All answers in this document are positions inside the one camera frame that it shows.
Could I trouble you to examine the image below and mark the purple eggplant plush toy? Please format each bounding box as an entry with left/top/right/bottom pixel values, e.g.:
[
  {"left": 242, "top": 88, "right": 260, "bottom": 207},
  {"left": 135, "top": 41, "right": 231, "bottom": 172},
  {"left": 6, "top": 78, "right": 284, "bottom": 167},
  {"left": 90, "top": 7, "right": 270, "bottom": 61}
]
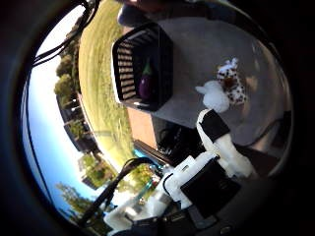
[{"left": 137, "top": 58, "right": 156, "bottom": 102}]

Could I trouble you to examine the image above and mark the spotted dalmatian plush toy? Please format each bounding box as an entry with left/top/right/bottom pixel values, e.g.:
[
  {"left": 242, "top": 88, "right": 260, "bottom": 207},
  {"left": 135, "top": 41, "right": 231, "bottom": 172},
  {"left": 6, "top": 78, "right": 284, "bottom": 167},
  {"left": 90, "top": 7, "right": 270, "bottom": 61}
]
[{"left": 216, "top": 57, "right": 249, "bottom": 106}]

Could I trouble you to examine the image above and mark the black slatted plastic basket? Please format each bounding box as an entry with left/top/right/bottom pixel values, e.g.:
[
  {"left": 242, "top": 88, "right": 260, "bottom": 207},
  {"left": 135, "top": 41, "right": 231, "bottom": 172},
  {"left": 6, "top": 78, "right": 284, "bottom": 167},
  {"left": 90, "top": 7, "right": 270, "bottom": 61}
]
[{"left": 110, "top": 22, "right": 175, "bottom": 113}]

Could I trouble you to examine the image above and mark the white plush toy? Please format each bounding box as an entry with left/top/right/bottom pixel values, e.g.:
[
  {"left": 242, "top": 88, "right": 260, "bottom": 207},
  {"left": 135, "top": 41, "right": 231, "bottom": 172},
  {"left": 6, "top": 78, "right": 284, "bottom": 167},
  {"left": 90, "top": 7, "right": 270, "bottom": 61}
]
[{"left": 195, "top": 80, "right": 231, "bottom": 114}]

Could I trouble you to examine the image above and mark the teal hose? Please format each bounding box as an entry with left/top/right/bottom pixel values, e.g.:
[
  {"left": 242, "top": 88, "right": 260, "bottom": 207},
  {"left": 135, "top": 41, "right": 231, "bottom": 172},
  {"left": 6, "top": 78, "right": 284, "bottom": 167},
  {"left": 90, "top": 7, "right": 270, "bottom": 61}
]
[{"left": 132, "top": 178, "right": 156, "bottom": 206}]

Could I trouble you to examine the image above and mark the black looped cable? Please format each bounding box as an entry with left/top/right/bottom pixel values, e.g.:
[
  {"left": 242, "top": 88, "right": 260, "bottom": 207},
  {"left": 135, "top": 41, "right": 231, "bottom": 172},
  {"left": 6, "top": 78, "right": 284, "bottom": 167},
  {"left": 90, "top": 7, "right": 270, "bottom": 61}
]
[{"left": 78, "top": 156, "right": 160, "bottom": 228}]

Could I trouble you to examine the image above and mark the black cable bundle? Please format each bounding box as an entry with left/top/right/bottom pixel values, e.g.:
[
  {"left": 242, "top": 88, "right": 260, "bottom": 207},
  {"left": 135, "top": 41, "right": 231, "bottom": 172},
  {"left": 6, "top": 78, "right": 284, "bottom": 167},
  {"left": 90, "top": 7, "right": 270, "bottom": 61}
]
[{"left": 31, "top": 0, "right": 101, "bottom": 67}]

